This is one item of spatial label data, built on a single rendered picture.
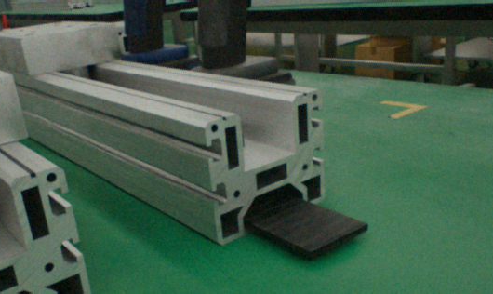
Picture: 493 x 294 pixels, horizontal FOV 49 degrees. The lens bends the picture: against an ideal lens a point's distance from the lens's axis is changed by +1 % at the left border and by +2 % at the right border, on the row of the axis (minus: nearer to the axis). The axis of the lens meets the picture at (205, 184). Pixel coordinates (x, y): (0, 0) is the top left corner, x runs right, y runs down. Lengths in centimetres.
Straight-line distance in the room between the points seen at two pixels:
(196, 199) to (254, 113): 8
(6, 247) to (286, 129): 20
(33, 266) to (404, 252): 21
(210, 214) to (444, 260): 14
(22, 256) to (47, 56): 35
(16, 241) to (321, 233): 18
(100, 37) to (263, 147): 30
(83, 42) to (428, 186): 39
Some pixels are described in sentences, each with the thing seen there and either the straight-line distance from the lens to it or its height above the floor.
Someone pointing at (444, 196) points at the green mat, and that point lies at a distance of 42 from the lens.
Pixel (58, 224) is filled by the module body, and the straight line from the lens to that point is 30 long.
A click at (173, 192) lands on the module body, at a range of 39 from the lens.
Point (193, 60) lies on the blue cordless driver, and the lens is 84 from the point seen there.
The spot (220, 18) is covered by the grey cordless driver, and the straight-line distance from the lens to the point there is 60.
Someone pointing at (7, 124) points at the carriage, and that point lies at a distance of 35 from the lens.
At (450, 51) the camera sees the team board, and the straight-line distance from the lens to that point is 342.
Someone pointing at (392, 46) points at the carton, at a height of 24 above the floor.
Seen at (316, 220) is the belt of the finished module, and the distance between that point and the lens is 36.
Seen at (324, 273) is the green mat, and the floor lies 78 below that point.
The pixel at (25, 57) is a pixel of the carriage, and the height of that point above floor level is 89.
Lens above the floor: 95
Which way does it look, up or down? 22 degrees down
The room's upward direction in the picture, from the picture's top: 7 degrees counter-clockwise
